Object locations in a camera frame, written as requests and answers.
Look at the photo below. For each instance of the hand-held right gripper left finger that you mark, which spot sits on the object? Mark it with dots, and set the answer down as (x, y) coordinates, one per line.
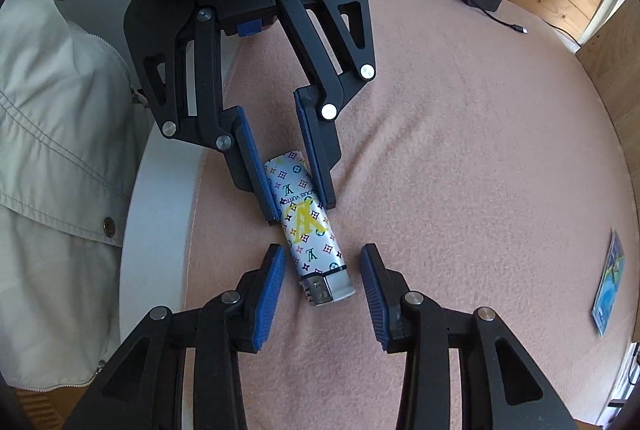
(267, 300)

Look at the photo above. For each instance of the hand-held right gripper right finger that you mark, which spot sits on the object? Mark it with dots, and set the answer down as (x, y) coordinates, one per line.
(375, 300)

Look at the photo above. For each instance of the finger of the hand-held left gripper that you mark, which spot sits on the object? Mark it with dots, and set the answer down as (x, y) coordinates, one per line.
(255, 159)
(312, 139)

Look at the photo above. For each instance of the patterned silver lighter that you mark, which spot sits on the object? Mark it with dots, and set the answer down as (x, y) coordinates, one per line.
(310, 240)

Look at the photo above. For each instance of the cream jacket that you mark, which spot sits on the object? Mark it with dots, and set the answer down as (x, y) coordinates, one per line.
(60, 159)

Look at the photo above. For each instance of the blue cartoon packet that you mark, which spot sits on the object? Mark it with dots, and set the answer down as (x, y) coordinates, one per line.
(609, 285)

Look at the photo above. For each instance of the large wooden board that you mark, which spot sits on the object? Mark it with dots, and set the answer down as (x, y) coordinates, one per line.
(615, 74)

